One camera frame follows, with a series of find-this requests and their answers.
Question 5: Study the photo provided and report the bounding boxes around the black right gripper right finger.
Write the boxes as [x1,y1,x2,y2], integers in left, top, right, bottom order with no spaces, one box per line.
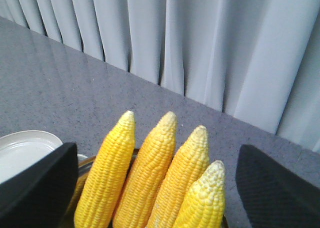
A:
[235,144,320,227]

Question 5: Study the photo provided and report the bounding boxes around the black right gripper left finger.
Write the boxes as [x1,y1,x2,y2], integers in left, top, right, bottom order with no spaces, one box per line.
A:
[0,143,78,227]

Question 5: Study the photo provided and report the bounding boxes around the yellow corn cob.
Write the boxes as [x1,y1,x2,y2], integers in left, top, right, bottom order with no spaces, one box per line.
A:
[146,125,210,227]
[173,160,226,227]
[74,111,136,227]
[112,111,178,227]

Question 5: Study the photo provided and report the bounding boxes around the beige round plate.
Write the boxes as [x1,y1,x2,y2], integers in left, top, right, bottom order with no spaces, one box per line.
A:
[0,130,63,183]

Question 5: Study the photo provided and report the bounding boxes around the green electric cooking pot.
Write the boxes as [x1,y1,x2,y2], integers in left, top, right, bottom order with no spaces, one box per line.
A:
[59,148,230,228]

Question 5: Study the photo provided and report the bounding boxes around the grey pleated curtain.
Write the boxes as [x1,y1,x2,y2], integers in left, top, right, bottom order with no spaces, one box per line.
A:
[0,0,320,152]

